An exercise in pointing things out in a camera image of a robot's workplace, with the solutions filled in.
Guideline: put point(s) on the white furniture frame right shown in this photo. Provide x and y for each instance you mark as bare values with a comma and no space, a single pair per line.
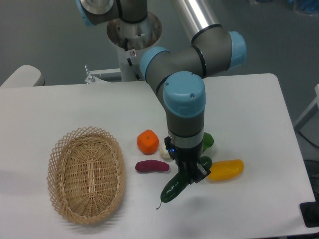
308,113

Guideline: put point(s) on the woven wicker basket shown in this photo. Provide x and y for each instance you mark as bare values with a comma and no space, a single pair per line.
86,175

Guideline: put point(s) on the white garlic toy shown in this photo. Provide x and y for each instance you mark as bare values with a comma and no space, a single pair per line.
164,152

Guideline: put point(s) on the green pepper toy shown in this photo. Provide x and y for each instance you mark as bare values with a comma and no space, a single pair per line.
208,141

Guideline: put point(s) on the white chair armrest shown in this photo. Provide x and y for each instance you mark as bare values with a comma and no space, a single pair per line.
24,76

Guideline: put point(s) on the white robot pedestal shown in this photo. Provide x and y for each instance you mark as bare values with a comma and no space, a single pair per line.
131,42

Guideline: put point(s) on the yellow pepper toy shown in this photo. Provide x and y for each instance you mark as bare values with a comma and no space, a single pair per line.
226,170

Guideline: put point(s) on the orange toy fruit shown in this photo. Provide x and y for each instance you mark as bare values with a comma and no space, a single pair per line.
148,142

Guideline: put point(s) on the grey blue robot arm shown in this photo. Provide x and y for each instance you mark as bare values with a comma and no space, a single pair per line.
176,78

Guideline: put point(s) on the black device at edge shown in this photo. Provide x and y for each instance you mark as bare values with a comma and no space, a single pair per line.
310,214

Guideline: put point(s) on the dark green cucumber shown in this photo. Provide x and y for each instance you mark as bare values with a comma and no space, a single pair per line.
177,184

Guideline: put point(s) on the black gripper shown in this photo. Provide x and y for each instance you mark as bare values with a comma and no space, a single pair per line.
188,160

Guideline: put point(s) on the purple sweet potato toy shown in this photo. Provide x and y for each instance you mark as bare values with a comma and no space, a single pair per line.
152,166

